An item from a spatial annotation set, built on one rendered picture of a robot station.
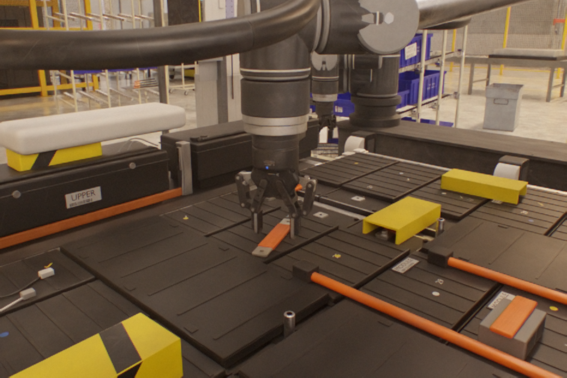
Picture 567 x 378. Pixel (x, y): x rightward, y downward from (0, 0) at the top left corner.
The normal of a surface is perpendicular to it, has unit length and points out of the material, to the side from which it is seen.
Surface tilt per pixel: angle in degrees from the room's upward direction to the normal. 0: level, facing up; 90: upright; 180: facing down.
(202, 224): 0
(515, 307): 0
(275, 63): 90
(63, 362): 0
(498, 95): 90
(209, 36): 80
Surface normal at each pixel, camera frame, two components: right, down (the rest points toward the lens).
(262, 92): -0.38, 0.25
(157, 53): 0.29, 0.67
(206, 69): 0.73, 0.18
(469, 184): -0.64, 0.22
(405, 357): 0.00, -0.96
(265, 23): 0.66, -0.08
